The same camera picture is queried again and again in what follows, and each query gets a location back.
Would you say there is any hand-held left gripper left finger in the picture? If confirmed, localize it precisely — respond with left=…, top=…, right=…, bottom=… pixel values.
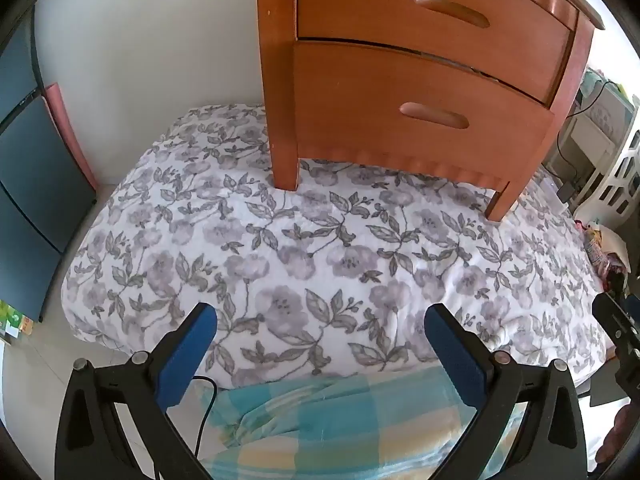
left=54, top=302, right=218, bottom=480

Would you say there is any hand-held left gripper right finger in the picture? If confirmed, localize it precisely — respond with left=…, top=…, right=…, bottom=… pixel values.
left=424, top=302, right=587, bottom=480

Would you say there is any wooden nightstand drawer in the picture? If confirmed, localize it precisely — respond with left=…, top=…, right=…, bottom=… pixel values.
left=292, top=40, right=557, bottom=171
left=294, top=0, right=581, bottom=107

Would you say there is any person's right hand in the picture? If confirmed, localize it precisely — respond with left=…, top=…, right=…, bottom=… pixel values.
left=595, top=402, right=633, bottom=466

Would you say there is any floral blanket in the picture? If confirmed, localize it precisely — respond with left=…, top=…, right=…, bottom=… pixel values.
left=60, top=104, right=618, bottom=391

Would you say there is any white lattice basket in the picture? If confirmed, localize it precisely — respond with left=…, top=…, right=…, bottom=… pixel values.
left=575, top=95, right=640, bottom=226

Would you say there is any teal yellow checked blanket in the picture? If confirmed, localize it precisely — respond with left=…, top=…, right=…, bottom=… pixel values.
left=202, top=365, right=531, bottom=480

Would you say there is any white side table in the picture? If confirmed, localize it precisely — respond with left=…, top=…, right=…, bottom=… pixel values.
left=545, top=67, right=631, bottom=196

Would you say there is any green box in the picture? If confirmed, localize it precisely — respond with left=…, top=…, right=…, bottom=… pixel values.
left=0, top=300, right=36, bottom=341

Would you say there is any teal cloth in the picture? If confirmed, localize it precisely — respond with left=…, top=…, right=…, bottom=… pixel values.
left=582, top=67, right=608, bottom=98

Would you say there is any dark refrigerator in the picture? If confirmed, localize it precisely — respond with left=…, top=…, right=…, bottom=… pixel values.
left=0, top=25, right=98, bottom=323

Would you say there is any pink board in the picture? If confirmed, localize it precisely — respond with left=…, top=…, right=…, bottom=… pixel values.
left=44, top=84, right=98, bottom=191

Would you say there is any wooden nightstand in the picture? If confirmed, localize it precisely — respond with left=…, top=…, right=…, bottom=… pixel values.
left=255, top=0, right=606, bottom=223

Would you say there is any black cable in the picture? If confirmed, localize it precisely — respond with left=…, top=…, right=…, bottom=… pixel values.
left=155, top=375, right=219, bottom=480
left=565, top=80, right=623, bottom=121

